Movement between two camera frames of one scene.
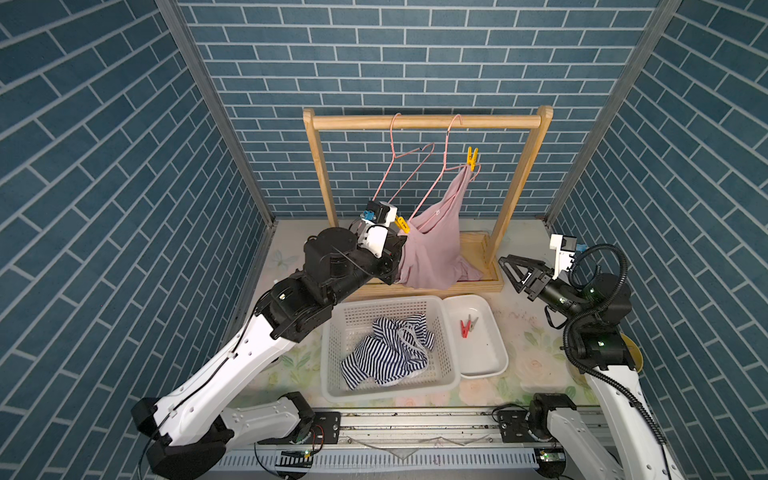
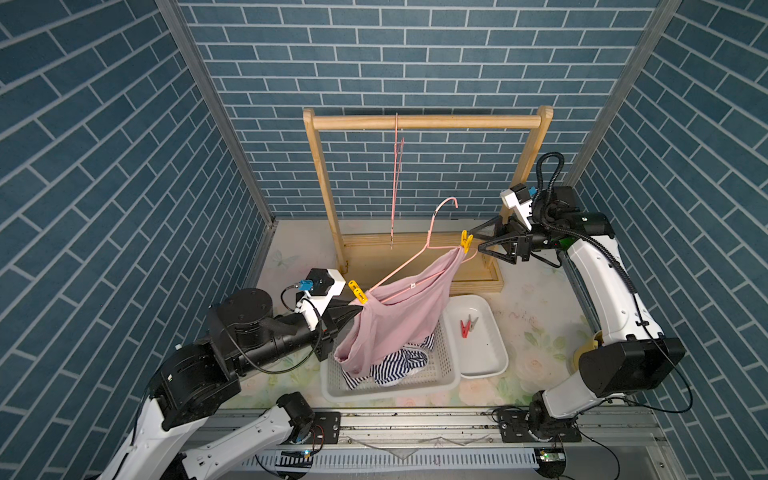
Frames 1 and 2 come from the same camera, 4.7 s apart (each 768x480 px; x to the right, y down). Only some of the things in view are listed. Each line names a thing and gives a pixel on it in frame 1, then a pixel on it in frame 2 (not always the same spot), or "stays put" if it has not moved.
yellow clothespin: (402, 224) to (358, 291)
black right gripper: (541, 279) to (514, 245)
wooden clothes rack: (491, 247) stays put
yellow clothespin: (472, 157) to (466, 240)
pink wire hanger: (395, 157) to (398, 153)
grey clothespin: (472, 325) stays put
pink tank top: (431, 247) to (399, 313)
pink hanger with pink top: (444, 169) to (417, 305)
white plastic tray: (480, 344) stays put
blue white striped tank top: (395, 352) stays put
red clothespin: (465, 329) stays put
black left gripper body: (383, 263) to (316, 338)
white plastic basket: (347, 319) stays put
